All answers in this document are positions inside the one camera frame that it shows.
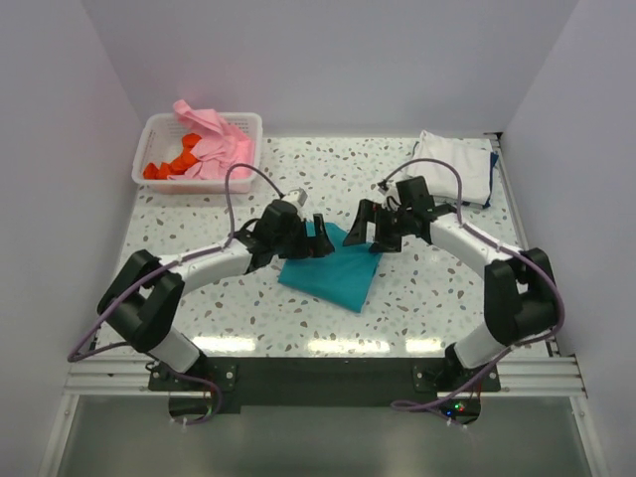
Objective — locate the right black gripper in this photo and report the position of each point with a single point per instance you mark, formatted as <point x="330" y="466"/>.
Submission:
<point x="368" y="212"/>

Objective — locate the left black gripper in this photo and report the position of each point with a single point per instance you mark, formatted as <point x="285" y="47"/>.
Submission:
<point x="322" y="245"/>

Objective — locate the teal t shirt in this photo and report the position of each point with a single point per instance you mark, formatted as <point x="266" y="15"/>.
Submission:
<point x="344" y="277"/>

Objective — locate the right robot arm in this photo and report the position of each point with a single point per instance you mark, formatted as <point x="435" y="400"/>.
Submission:
<point x="521" y="303"/>

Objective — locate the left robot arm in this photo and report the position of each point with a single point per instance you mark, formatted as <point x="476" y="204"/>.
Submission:
<point x="142" y="301"/>

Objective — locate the folded white t shirt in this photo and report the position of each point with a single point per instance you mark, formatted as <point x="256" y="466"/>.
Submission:
<point x="440" y="181"/>

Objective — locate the pink t shirt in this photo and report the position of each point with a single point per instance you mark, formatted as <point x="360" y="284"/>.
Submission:
<point x="222" y="144"/>

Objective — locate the orange t shirt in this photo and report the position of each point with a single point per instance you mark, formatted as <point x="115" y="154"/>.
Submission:
<point x="183" y="166"/>

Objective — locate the white plastic basket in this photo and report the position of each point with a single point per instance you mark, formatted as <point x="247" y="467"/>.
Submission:
<point x="161" y="141"/>

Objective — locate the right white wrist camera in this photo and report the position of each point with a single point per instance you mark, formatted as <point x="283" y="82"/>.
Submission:
<point x="390" y="193"/>

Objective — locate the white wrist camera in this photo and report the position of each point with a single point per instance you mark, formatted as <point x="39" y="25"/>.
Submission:
<point x="390" y="193"/>
<point x="296" y="197"/>

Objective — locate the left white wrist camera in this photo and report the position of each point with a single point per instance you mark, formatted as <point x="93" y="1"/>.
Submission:
<point x="296" y="197"/>

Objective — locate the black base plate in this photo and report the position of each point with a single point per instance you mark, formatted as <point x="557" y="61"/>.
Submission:
<point x="227" y="385"/>

